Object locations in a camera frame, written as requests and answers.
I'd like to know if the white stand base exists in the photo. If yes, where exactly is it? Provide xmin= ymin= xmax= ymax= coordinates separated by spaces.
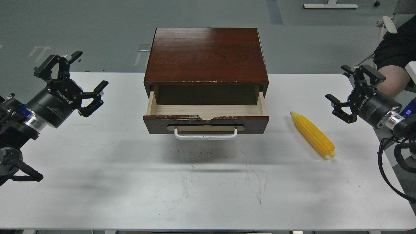
xmin=303 ymin=0 xmax=358 ymax=9

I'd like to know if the yellow plastic corn cob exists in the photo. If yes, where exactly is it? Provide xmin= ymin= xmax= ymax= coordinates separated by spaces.
xmin=290 ymin=111 xmax=335 ymax=157

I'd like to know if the dark wooden drawer cabinet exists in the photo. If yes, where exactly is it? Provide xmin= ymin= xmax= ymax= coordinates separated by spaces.
xmin=144 ymin=28 xmax=269 ymax=95

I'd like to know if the seated person in black shorts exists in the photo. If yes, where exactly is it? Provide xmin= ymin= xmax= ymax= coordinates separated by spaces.
xmin=373 ymin=16 xmax=416 ymax=99

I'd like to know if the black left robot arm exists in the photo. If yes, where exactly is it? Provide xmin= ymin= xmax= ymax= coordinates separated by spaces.
xmin=0 ymin=51 xmax=108 ymax=185

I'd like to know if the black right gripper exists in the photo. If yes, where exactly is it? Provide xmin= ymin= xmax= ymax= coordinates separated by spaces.
xmin=325 ymin=65 xmax=402 ymax=129

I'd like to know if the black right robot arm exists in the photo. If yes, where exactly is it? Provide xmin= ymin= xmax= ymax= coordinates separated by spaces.
xmin=325 ymin=65 xmax=415 ymax=141

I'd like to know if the white chair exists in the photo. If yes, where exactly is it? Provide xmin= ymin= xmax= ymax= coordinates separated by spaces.
xmin=343 ymin=0 xmax=416 ymax=93

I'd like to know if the wooden drawer with white handle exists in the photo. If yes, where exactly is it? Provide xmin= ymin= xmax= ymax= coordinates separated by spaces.
xmin=143 ymin=92 xmax=269 ymax=139

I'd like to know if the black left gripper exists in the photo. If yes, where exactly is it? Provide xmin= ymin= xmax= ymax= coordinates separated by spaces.
xmin=26 ymin=51 xmax=109 ymax=128

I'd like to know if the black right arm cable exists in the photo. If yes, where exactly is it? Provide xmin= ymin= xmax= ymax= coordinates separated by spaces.
xmin=377 ymin=136 xmax=416 ymax=204

